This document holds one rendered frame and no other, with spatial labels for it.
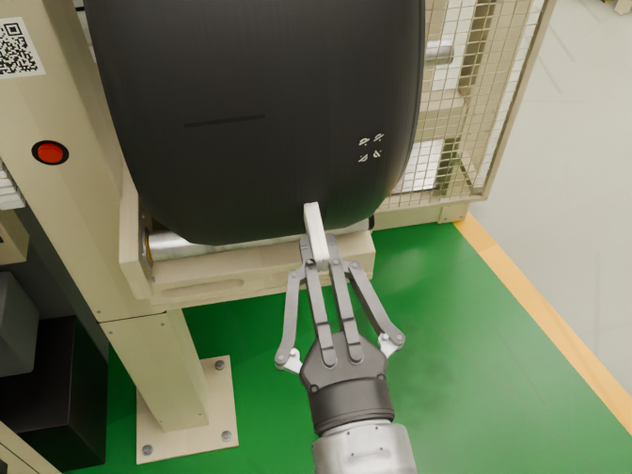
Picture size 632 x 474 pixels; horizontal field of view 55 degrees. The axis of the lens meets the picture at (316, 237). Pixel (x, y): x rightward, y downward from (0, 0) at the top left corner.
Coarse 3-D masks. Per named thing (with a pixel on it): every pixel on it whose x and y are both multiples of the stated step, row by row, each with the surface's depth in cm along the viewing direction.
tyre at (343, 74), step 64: (128, 0) 48; (192, 0) 49; (256, 0) 49; (320, 0) 50; (384, 0) 51; (128, 64) 51; (192, 64) 51; (256, 64) 51; (320, 64) 52; (384, 64) 54; (128, 128) 56; (192, 128) 54; (256, 128) 55; (320, 128) 56; (192, 192) 59; (256, 192) 61; (320, 192) 63; (384, 192) 67
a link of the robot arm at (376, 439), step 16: (336, 432) 51; (352, 432) 50; (368, 432) 50; (384, 432) 50; (400, 432) 51; (320, 448) 51; (336, 448) 50; (352, 448) 50; (368, 448) 50; (384, 448) 50; (400, 448) 50; (320, 464) 51; (336, 464) 50; (352, 464) 49; (368, 464) 49; (384, 464) 49; (400, 464) 50
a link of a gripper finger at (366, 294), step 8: (352, 264) 61; (352, 272) 61; (360, 272) 61; (352, 280) 62; (360, 280) 60; (368, 280) 60; (360, 288) 60; (368, 288) 60; (360, 296) 61; (368, 296) 59; (376, 296) 59; (368, 304) 59; (376, 304) 59; (368, 312) 60; (376, 312) 59; (384, 312) 59; (376, 320) 58; (384, 320) 58; (376, 328) 59; (384, 328) 58; (392, 328) 58; (392, 336) 58; (400, 336) 57; (400, 344) 57
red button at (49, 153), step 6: (48, 144) 78; (42, 150) 78; (48, 150) 79; (54, 150) 79; (60, 150) 79; (42, 156) 79; (48, 156) 79; (54, 156) 79; (60, 156) 80; (48, 162) 80; (54, 162) 80
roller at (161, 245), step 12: (372, 216) 92; (348, 228) 92; (360, 228) 92; (156, 240) 88; (168, 240) 88; (180, 240) 88; (264, 240) 90; (276, 240) 91; (288, 240) 91; (156, 252) 88; (168, 252) 88; (180, 252) 89; (192, 252) 89; (204, 252) 90; (216, 252) 91
